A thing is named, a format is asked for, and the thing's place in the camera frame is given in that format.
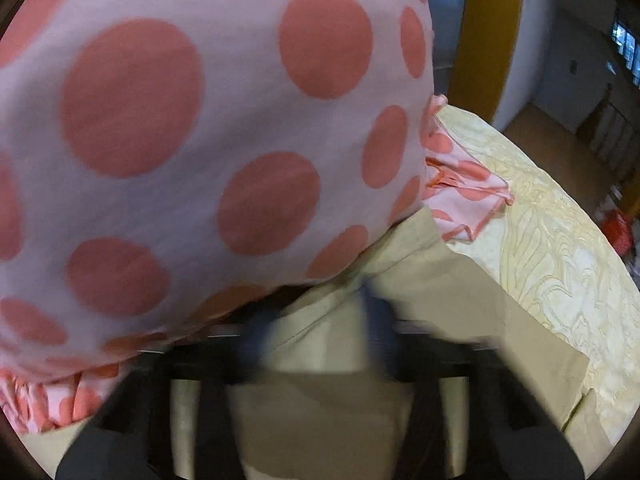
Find red bag on floor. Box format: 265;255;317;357
601;209;634;257

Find beige khaki pants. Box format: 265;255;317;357
233;211;612;479

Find yellow wooden door frame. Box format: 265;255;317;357
448;0;523;122

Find pink polka dot garment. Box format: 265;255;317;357
1;0;513;434

